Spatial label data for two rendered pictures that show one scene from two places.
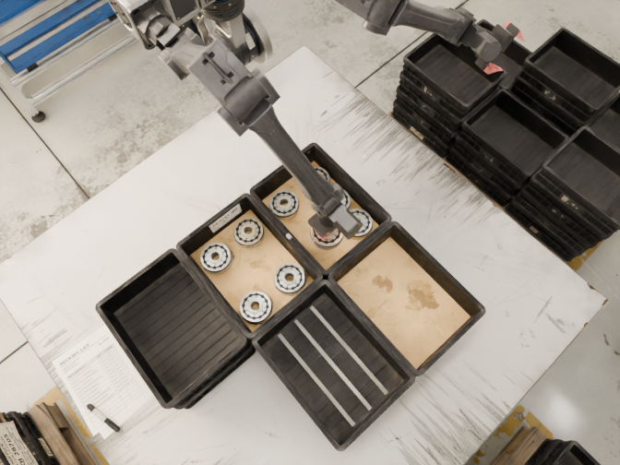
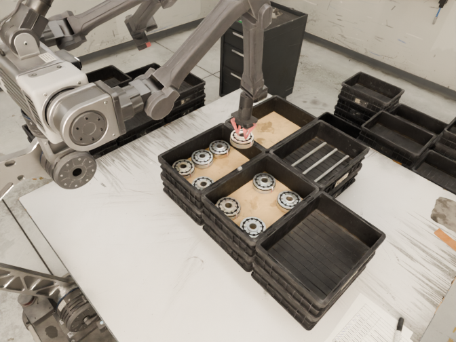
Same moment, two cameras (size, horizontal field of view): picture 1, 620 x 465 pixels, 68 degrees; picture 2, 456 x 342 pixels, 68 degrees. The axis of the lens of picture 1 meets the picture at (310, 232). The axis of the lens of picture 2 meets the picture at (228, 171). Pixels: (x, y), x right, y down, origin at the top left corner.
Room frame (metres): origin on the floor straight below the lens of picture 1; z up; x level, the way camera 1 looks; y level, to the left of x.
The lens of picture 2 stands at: (0.73, 1.09, 1.94)
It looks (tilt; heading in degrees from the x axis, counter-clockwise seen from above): 45 degrees down; 262
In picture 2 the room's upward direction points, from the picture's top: 3 degrees clockwise
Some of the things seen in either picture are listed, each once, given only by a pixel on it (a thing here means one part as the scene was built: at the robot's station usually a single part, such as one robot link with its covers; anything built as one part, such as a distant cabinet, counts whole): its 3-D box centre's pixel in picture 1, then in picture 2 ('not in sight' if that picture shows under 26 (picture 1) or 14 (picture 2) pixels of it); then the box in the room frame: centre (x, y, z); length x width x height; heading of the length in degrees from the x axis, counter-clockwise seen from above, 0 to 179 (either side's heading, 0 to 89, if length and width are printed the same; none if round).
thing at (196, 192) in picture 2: (319, 206); (212, 155); (0.65, -0.04, 0.92); 0.40 x 0.30 x 0.02; 37
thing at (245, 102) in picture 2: not in sight; (248, 99); (0.51, -0.06, 1.20); 0.07 x 0.06 x 0.07; 40
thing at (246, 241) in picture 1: (248, 231); (228, 206); (0.60, 0.21, 0.86); 0.10 x 0.10 x 0.01
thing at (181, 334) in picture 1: (175, 327); (318, 249); (0.28, 0.44, 0.87); 0.40 x 0.30 x 0.11; 37
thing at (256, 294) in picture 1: (255, 306); (289, 199); (0.34, 0.19, 0.86); 0.10 x 0.10 x 0.01
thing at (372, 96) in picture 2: not in sight; (364, 110); (-0.69, -1.15, 0.37); 0.40 x 0.30 x 0.45; 129
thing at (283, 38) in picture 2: not in sight; (259, 64); (0.10, -1.79, 0.45); 0.60 x 0.45 x 0.90; 39
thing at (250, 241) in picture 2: (248, 262); (260, 193); (0.47, 0.20, 0.92); 0.40 x 0.30 x 0.02; 37
